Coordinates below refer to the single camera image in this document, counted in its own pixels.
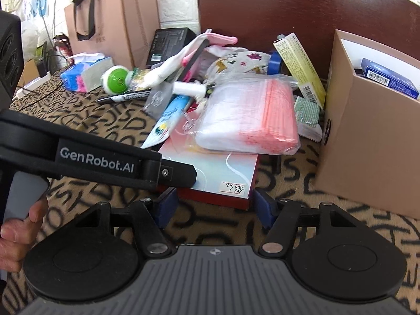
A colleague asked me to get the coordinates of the clear zip bag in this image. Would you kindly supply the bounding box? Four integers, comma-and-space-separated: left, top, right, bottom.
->
193, 78, 301, 156

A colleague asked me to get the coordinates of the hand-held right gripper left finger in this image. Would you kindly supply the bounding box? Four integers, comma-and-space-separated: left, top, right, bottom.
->
70, 187, 179, 257

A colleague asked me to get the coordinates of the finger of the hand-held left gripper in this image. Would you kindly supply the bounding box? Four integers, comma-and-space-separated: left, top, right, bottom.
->
160, 158, 198, 190

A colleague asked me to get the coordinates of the blue pink tissue pack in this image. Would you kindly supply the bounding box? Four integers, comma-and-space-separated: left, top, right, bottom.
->
60, 55, 114, 93

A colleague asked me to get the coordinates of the green glitter packet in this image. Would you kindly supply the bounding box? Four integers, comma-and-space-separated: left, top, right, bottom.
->
129, 67, 155, 91

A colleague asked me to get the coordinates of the blue tape roll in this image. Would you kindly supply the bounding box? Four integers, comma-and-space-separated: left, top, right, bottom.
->
267, 52, 283, 77

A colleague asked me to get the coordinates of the white blue printed plastic bag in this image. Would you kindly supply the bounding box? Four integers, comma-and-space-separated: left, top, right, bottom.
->
0, 0, 71, 45

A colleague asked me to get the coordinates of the black marker pen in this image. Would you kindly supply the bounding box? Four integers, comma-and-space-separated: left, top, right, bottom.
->
96, 90, 152, 104

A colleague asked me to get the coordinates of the clear grey plastic packet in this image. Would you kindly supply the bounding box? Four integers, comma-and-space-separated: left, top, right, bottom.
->
144, 83, 175, 119

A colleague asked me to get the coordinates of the brown paper bag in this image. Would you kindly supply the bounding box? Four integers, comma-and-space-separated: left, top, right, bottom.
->
63, 0, 162, 70

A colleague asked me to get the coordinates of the black product box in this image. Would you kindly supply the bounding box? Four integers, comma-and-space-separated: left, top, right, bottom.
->
145, 27, 197, 68

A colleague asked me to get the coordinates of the red snack packet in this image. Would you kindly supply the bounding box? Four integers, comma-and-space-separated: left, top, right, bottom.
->
53, 34, 73, 60

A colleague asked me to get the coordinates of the black bag strap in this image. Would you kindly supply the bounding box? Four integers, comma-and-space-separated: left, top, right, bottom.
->
73, 0, 103, 42

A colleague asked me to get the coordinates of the letter patterned cloth desktop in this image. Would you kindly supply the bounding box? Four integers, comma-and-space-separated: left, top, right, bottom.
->
0, 69, 420, 315

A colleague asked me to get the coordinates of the person's left hand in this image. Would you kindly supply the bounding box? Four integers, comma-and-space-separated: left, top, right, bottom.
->
0, 198, 50, 273

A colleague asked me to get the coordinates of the white plastic bottle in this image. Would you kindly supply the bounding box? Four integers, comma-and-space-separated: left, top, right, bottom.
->
171, 81, 208, 99

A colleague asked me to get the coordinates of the floral cloth pouch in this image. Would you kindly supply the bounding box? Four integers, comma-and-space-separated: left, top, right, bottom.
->
205, 50, 272, 84

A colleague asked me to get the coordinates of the green white round toy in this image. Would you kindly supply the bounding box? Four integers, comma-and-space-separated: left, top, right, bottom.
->
100, 65, 131, 95

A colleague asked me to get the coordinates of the red rainbow gift box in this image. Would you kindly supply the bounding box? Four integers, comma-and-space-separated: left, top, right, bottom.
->
157, 128, 260, 211

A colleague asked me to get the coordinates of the yellow green medicine box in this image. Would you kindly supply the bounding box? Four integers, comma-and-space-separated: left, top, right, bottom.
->
272, 33, 327, 109

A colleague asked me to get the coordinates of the dark wooden headboard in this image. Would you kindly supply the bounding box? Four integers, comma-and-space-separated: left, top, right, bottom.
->
196, 0, 420, 80

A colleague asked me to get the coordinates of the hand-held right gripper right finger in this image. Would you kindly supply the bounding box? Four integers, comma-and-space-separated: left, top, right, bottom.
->
253, 188, 356, 257

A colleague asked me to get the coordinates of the blue medicine box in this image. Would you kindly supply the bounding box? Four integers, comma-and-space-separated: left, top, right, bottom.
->
360, 57, 420, 101

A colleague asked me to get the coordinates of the blue white tube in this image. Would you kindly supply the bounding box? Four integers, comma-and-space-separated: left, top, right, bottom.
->
140, 94, 191, 149

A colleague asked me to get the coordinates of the green patterned packet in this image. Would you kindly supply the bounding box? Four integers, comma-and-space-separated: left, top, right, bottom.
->
293, 95, 324, 142

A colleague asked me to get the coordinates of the brown cardboard storage box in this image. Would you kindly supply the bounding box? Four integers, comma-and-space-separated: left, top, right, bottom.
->
314, 29, 420, 221

